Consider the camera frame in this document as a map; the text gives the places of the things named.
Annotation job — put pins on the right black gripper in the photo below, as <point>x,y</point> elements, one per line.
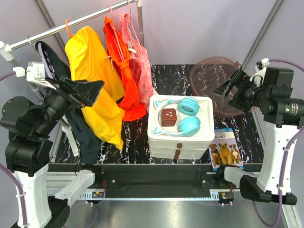
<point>241,79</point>

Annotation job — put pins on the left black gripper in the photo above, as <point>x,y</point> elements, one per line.
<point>80,91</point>

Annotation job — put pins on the yellow shorts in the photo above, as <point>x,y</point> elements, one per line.
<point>89,61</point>

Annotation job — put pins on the orange shorts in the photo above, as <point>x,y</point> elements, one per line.
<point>130,103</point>

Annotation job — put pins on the pink shorts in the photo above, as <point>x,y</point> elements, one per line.
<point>141,70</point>

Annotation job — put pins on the orange plastic hanger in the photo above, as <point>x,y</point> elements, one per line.
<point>67,29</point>

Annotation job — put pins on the pink wire hanger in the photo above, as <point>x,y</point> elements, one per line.
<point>130,35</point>
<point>115,36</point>

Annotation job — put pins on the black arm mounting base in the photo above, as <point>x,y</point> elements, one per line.
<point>155,182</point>

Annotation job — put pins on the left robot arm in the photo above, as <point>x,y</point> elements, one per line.
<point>27,153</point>

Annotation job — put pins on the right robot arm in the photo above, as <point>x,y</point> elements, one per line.
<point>270,91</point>

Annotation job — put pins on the lavender plastic hanger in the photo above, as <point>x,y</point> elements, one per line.
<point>46,61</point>

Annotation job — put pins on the navy blue shorts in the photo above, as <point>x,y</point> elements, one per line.
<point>89,143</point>

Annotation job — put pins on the brown translucent basket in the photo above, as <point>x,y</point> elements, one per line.
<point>209,74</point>

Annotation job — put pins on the teal cat-ear headphones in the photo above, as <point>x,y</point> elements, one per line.
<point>188,126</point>

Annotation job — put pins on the dog picture book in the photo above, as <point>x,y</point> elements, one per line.
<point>224,150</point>

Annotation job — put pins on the brown cube charger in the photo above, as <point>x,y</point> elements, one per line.
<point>168,117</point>

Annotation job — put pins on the metal clothes rack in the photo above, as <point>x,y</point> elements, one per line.
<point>6,49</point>

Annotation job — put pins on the white stacked storage box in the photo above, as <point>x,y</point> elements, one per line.
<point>162,146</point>

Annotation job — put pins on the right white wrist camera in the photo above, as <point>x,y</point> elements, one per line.
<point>261,67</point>

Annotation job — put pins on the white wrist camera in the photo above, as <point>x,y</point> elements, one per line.
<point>261,67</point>
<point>34,73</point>

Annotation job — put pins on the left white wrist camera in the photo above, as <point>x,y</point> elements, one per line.
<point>34,73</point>

